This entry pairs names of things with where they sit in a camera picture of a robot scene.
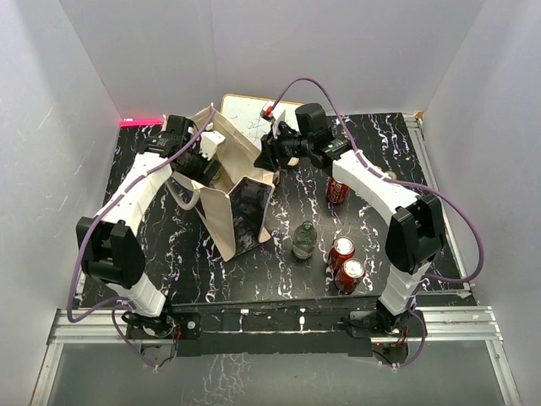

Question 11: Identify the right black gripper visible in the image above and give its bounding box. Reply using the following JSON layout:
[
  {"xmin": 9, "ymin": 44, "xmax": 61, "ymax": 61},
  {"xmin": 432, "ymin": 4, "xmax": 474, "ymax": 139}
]
[{"xmin": 254, "ymin": 123, "xmax": 314, "ymax": 172}]

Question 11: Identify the cream canvas tote bag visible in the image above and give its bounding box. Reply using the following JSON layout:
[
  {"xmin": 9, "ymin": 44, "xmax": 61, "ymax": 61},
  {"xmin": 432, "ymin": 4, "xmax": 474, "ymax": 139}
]
[{"xmin": 166, "ymin": 105, "xmax": 278, "ymax": 261}]

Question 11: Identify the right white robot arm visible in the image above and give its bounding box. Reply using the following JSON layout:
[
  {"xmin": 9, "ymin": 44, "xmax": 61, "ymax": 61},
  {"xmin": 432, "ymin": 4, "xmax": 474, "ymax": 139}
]
[{"xmin": 254, "ymin": 103, "xmax": 445, "ymax": 336}]

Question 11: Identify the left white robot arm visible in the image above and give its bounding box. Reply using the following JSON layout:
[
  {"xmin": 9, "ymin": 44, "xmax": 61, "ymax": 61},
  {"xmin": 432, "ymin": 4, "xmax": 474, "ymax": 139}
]
[{"xmin": 69, "ymin": 109, "xmax": 216, "ymax": 337}]

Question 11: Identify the small whiteboard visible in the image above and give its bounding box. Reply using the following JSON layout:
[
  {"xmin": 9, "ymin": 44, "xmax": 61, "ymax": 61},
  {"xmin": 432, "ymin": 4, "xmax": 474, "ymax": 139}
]
[{"xmin": 221, "ymin": 93, "xmax": 300, "ymax": 148}]

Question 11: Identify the red cola can rear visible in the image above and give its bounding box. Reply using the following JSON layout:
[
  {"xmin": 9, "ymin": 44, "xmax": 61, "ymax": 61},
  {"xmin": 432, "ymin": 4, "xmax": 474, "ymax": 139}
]
[{"xmin": 326, "ymin": 178, "xmax": 349, "ymax": 205}]

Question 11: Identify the red cola can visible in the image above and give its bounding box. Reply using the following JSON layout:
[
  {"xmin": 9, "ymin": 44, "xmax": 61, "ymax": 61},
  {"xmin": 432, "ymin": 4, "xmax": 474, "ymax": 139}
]
[
  {"xmin": 327, "ymin": 236, "xmax": 355, "ymax": 272},
  {"xmin": 335, "ymin": 258, "xmax": 365, "ymax": 294},
  {"xmin": 326, "ymin": 178, "xmax": 349, "ymax": 205}
]

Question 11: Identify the clear glass bottle on table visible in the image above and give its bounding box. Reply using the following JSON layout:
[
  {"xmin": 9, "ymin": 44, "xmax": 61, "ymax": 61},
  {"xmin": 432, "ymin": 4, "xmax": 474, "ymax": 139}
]
[{"xmin": 292, "ymin": 221, "xmax": 317, "ymax": 260}]

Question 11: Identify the red cola can middle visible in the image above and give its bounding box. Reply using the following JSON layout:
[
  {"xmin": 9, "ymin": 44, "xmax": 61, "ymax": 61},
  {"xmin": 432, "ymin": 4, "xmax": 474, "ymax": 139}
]
[{"xmin": 327, "ymin": 236, "xmax": 355, "ymax": 272}]

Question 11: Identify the red cola can front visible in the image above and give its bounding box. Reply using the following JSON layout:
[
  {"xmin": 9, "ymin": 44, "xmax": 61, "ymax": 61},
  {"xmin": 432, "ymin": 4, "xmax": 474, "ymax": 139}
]
[{"xmin": 335, "ymin": 258, "xmax": 365, "ymax": 294}]

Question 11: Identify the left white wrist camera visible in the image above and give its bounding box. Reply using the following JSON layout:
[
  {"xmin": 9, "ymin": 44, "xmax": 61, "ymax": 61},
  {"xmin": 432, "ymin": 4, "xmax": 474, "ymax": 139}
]
[{"xmin": 199, "ymin": 131, "xmax": 226, "ymax": 161}]

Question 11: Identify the aluminium frame rail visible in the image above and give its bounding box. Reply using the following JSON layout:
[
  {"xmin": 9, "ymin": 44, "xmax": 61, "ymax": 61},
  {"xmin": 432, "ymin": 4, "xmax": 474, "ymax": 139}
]
[{"xmin": 29, "ymin": 110, "xmax": 522, "ymax": 406}]

